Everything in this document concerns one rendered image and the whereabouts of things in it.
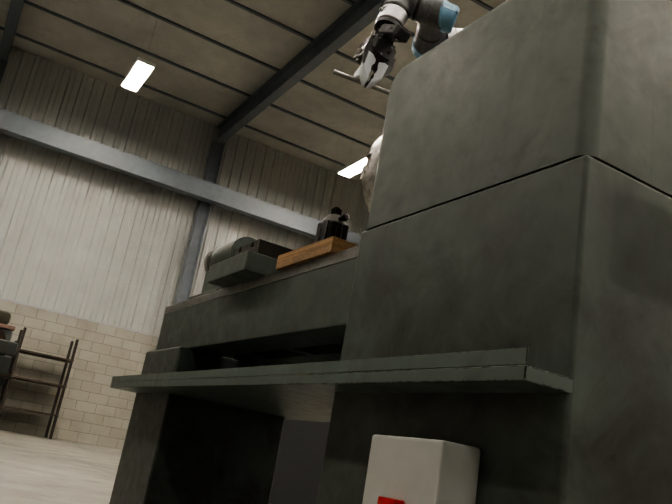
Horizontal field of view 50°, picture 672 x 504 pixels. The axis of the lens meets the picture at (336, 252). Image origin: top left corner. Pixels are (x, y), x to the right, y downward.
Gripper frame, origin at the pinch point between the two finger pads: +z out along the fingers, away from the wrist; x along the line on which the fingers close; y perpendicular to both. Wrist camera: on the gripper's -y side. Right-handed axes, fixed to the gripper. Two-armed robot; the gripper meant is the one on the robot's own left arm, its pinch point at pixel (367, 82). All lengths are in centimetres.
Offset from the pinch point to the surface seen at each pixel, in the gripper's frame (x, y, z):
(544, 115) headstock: -5, -63, 33
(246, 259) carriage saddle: -6, 48, 38
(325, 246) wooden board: -11.3, 10.7, 38.8
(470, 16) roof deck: -368, 652, -741
